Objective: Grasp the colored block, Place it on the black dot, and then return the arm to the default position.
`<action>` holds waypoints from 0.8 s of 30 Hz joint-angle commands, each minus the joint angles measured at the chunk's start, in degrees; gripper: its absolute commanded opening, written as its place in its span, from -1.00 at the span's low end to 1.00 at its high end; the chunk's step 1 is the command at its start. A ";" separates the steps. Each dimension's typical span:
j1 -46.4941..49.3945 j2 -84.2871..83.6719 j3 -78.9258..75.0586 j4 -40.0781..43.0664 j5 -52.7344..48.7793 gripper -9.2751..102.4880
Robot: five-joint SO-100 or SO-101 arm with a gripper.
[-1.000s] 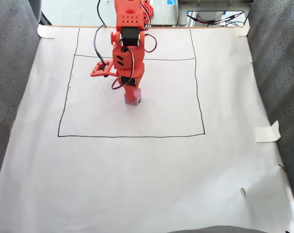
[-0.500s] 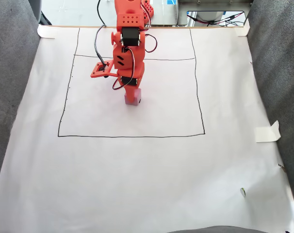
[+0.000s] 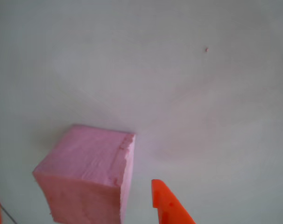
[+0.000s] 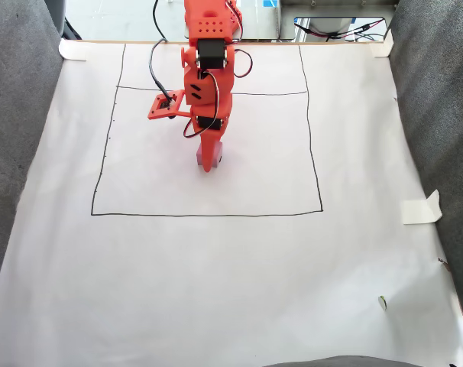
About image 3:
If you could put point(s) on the pink foam cube block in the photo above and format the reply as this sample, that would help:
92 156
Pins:
85 177

